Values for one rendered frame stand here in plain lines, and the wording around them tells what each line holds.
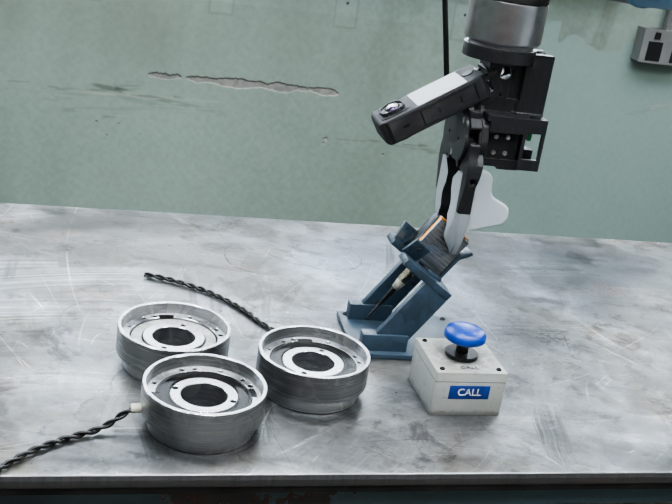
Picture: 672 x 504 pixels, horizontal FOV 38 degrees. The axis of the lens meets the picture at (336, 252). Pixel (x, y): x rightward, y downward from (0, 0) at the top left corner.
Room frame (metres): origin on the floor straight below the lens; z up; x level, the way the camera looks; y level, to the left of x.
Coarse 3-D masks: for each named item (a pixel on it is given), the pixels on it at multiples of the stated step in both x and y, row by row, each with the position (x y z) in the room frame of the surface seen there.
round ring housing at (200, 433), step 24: (168, 360) 0.76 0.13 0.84; (192, 360) 0.78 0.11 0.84; (216, 360) 0.78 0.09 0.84; (144, 384) 0.71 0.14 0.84; (192, 384) 0.75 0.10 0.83; (216, 384) 0.75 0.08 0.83; (264, 384) 0.74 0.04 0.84; (144, 408) 0.70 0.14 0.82; (168, 408) 0.69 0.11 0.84; (192, 408) 0.71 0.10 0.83; (216, 408) 0.71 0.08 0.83; (264, 408) 0.73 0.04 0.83; (168, 432) 0.68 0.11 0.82; (192, 432) 0.68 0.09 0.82; (216, 432) 0.68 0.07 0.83; (240, 432) 0.70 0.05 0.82
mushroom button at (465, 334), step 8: (448, 328) 0.85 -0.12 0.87; (456, 328) 0.85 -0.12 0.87; (464, 328) 0.85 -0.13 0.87; (472, 328) 0.85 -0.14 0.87; (480, 328) 0.86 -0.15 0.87; (448, 336) 0.84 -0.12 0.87; (456, 336) 0.84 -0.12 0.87; (464, 336) 0.83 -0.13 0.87; (472, 336) 0.84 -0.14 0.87; (480, 336) 0.84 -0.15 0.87; (456, 344) 0.83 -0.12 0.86; (464, 344) 0.83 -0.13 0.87; (472, 344) 0.83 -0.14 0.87; (480, 344) 0.84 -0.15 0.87; (464, 352) 0.85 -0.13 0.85
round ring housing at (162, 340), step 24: (144, 312) 0.86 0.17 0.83; (168, 312) 0.88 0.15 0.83; (192, 312) 0.88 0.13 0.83; (216, 312) 0.87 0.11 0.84; (120, 336) 0.80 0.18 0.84; (144, 336) 0.82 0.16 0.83; (168, 336) 0.85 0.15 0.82; (192, 336) 0.84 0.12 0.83; (216, 336) 0.85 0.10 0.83; (144, 360) 0.78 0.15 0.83
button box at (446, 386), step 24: (432, 360) 0.83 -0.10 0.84; (456, 360) 0.84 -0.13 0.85; (480, 360) 0.85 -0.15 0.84; (432, 384) 0.81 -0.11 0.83; (456, 384) 0.81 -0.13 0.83; (480, 384) 0.82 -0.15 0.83; (504, 384) 0.83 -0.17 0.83; (432, 408) 0.81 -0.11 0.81; (456, 408) 0.82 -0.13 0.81; (480, 408) 0.82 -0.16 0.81
